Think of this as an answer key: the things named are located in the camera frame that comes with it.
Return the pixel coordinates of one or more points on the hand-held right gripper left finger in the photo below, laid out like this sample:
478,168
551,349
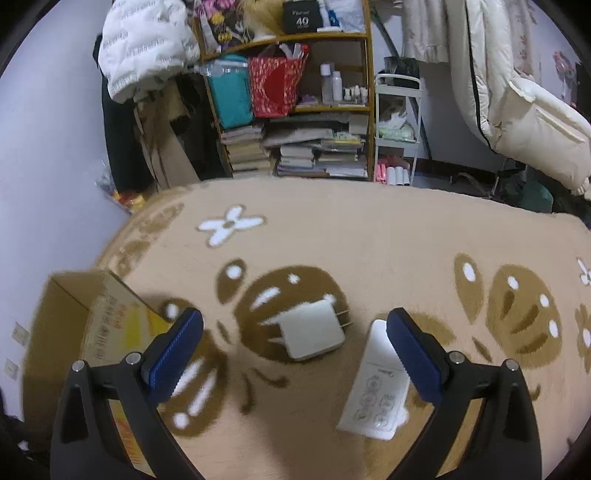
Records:
178,355

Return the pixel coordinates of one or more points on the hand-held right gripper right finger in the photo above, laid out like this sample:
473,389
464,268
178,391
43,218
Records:
413,357

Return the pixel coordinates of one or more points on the white remote control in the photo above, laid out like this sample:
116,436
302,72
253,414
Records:
376,397

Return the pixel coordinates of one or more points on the cardboard box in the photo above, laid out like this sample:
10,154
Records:
106,314

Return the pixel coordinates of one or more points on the white charger adapter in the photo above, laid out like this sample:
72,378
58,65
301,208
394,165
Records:
311,332

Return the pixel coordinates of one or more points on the beige brown patterned blanket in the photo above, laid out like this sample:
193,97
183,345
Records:
369,230

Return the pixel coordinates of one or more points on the pile of snack packets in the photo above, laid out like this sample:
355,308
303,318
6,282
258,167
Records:
124,196

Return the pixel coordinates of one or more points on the pink and white bottles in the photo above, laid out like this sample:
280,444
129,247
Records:
392,174

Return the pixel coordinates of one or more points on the dark green bag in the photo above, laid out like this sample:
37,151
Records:
531,196

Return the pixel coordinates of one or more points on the flattened cardboard pieces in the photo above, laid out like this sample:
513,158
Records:
164,152

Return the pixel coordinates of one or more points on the black coat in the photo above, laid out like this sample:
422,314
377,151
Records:
122,147

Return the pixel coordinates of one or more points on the white trolley cart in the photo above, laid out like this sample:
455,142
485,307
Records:
397,134

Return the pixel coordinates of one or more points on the stack of books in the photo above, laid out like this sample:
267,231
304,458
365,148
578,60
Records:
300,150

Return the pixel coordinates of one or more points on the teal bag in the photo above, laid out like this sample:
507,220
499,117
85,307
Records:
230,94

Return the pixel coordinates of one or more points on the wooden shelf unit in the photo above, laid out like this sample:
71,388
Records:
369,92

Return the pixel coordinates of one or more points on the row of toiletry bottles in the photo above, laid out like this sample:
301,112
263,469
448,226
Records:
339,90

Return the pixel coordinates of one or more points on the cream hanging coat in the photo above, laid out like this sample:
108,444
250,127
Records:
508,92

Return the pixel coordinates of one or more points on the red patterned bag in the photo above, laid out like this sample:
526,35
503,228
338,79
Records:
274,87

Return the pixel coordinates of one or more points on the white puffer jacket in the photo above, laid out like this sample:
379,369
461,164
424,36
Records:
143,46

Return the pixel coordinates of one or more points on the pale hanging cloth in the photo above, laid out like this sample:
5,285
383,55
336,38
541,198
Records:
427,30

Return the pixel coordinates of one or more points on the colourful floral bag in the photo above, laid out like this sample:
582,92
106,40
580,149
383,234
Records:
221,25

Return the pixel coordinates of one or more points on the black box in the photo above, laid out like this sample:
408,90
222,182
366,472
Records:
302,17

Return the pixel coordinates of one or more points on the wall socket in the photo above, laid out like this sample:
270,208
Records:
19,333
10,368

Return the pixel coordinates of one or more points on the colourful wall hanging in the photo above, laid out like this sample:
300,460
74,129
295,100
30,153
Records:
567,71

